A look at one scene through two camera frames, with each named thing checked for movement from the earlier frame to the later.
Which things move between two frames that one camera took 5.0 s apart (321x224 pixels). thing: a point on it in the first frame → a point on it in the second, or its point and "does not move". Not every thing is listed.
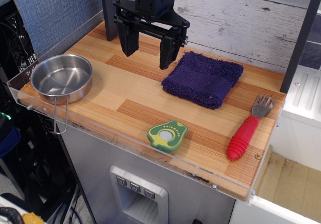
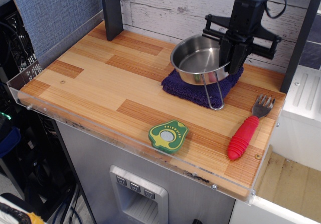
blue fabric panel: [52, 11] does not move
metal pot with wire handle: [59, 79] → [196, 58]
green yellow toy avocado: [167, 136] does not move
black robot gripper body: [151, 16] → [245, 24]
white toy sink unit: [288, 190] does not move
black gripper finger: [169, 48] → [239, 52]
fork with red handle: [262, 105] does not move
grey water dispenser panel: [137, 201] does not move
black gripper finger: [129, 37] → [225, 50]
